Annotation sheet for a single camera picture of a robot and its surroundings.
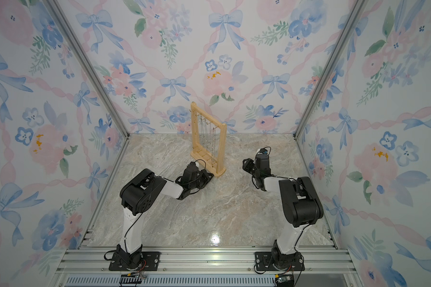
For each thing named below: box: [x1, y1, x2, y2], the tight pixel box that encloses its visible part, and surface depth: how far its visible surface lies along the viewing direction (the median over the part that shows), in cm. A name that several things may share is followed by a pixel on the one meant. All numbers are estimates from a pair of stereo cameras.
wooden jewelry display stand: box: [190, 101, 227, 177], surface depth 98 cm
